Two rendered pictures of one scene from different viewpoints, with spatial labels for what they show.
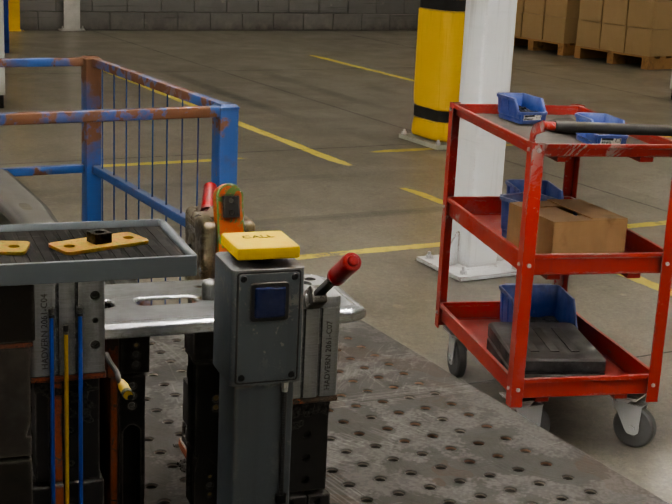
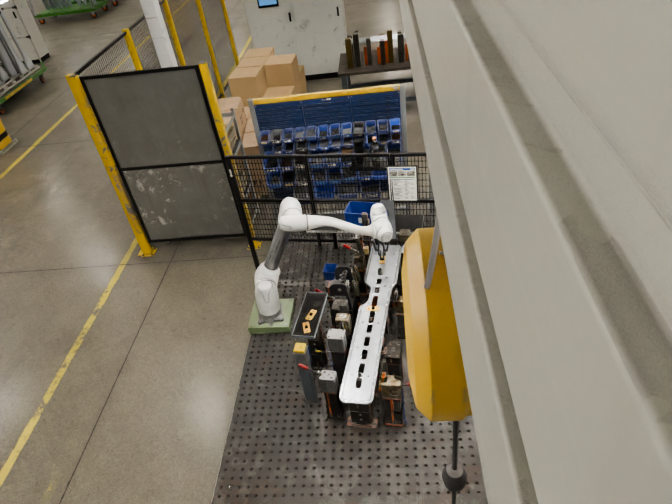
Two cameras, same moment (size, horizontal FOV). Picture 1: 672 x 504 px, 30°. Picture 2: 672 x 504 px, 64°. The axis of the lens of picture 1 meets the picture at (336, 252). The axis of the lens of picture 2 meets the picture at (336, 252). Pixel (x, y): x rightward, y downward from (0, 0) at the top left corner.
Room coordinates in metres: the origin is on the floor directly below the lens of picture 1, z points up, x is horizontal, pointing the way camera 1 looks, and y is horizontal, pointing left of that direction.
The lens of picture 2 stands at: (2.60, -1.41, 3.38)
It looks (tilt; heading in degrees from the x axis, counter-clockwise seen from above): 38 degrees down; 127
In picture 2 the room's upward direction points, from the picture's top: 9 degrees counter-clockwise
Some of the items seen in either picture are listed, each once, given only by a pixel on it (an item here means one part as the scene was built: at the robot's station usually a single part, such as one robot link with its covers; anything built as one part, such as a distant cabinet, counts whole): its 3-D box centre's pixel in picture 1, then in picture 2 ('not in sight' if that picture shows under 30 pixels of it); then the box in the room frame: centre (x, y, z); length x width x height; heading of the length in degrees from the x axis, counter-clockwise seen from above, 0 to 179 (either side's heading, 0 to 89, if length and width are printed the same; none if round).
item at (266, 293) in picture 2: not in sight; (266, 295); (0.49, 0.52, 0.92); 0.18 x 0.16 x 0.22; 131
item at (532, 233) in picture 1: (551, 260); not in sight; (3.66, -0.65, 0.49); 0.81 x 0.47 x 0.97; 13
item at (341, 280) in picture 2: not in sight; (345, 302); (1.04, 0.67, 0.94); 0.18 x 0.13 x 0.49; 110
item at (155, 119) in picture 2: not in sight; (173, 169); (-1.45, 1.55, 1.00); 1.34 x 0.14 x 2.00; 29
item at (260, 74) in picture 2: not in sight; (273, 96); (-2.39, 4.28, 0.52); 1.20 x 0.80 x 1.05; 116
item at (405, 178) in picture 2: not in sight; (402, 183); (1.01, 1.64, 1.30); 0.23 x 0.02 x 0.31; 20
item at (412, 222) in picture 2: not in sight; (363, 223); (0.77, 1.42, 1.02); 0.90 x 0.22 x 0.03; 20
